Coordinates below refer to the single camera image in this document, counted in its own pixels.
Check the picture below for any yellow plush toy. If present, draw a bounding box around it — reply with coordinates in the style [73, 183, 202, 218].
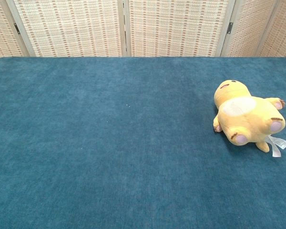
[213, 80, 286, 158]

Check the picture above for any blue table mat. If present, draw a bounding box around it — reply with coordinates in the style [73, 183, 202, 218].
[0, 56, 286, 229]

